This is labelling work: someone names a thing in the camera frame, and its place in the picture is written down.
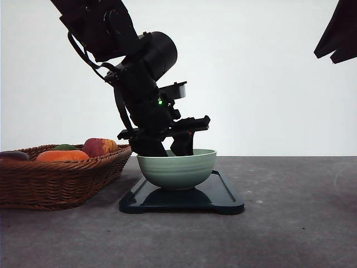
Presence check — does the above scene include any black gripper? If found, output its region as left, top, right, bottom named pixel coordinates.
left=117, top=95, right=211, bottom=156

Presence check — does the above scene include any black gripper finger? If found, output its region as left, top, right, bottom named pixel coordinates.
left=330, top=45, right=357, bottom=64
left=313, top=0, right=357, bottom=58

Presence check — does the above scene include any green ceramic bowl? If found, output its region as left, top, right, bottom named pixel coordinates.
left=137, top=149, right=217, bottom=190

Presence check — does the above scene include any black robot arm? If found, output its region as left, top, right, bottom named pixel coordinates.
left=51, top=0, right=210, bottom=156

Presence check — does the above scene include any brown wicker basket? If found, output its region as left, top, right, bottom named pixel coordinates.
left=0, top=144, right=133, bottom=211

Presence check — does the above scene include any dark blue tray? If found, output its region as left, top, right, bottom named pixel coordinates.
left=119, top=170, right=245, bottom=214

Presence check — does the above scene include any red yellow apple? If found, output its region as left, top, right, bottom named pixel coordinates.
left=84, top=138, right=118, bottom=157

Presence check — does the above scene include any green lime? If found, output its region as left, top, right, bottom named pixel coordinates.
left=53, top=144, right=77, bottom=151

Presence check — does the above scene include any orange mandarin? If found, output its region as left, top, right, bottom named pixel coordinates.
left=36, top=150, right=90, bottom=162

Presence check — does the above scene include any dark red apple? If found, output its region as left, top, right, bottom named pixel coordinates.
left=0, top=151, right=29, bottom=161

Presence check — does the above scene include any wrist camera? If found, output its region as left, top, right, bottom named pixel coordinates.
left=158, top=81, right=187, bottom=99

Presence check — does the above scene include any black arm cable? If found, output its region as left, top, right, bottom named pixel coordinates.
left=68, top=31, right=133, bottom=129

